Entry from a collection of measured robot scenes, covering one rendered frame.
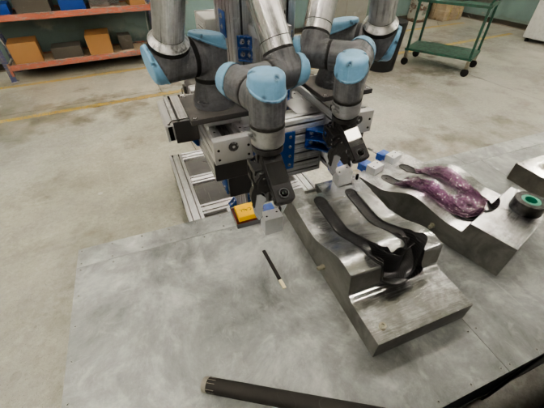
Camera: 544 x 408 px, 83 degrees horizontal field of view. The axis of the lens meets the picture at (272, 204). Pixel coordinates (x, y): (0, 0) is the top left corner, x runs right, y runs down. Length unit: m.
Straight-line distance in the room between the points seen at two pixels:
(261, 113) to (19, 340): 1.74
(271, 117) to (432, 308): 0.55
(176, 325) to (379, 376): 0.46
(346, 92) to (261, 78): 0.27
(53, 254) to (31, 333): 0.52
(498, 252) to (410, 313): 0.33
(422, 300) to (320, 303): 0.24
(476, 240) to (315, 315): 0.49
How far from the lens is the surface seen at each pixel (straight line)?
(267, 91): 0.60
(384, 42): 1.24
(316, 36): 0.91
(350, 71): 0.77
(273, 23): 0.78
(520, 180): 1.44
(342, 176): 0.97
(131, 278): 0.93
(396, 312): 0.78
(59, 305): 2.07
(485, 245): 1.00
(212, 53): 1.07
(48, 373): 1.89
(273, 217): 0.78
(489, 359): 0.89
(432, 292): 0.85
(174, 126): 1.26
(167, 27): 0.96
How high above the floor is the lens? 1.50
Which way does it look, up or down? 41 degrees down
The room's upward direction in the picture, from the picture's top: straight up
